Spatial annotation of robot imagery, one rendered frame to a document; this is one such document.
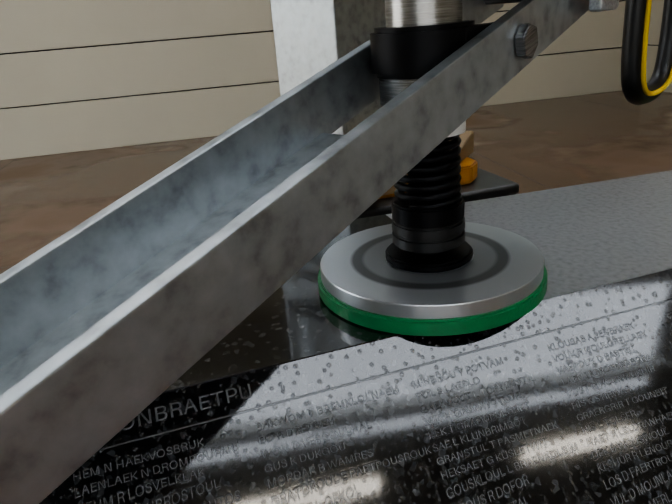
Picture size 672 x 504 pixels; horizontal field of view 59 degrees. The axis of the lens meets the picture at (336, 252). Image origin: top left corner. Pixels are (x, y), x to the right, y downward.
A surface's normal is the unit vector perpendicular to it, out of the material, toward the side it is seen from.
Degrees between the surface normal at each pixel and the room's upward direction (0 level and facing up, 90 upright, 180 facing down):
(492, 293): 0
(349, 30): 90
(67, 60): 90
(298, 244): 90
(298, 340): 0
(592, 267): 0
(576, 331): 45
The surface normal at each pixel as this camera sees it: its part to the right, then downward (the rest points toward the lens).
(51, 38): 0.20, 0.35
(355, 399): 0.17, -0.43
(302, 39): -0.66, 0.33
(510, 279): -0.07, -0.93
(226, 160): 0.75, 0.19
